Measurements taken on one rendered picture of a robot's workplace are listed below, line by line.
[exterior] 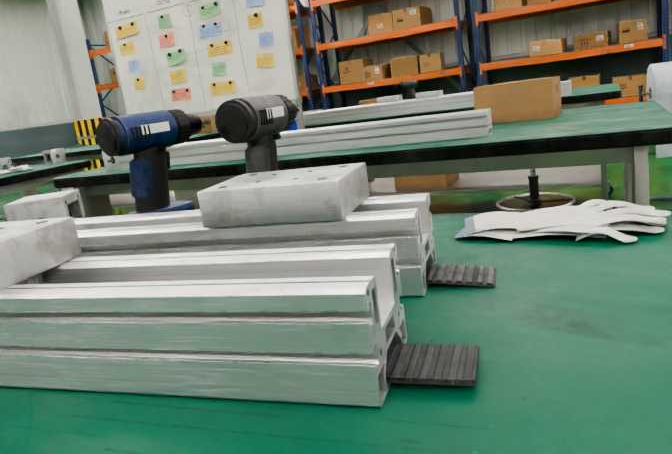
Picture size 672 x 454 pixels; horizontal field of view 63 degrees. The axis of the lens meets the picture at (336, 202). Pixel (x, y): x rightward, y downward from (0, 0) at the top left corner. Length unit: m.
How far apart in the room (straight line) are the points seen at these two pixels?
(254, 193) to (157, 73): 3.61
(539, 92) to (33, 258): 1.95
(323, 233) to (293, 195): 0.05
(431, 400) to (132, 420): 0.21
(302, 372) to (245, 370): 0.04
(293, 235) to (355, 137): 1.41
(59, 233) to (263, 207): 0.19
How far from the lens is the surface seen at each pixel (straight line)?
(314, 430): 0.38
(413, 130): 1.89
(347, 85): 10.50
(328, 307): 0.36
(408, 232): 0.54
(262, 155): 0.76
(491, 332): 0.48
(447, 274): 0.59
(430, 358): 0.42
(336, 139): 1.99
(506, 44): 10.80
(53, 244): 0.58
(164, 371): 0.45
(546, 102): 2.25
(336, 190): 0.53
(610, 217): 0.72
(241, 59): 3.70
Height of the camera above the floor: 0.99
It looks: 11 degrees down
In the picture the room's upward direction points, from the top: 8 degrees counter-clockwise
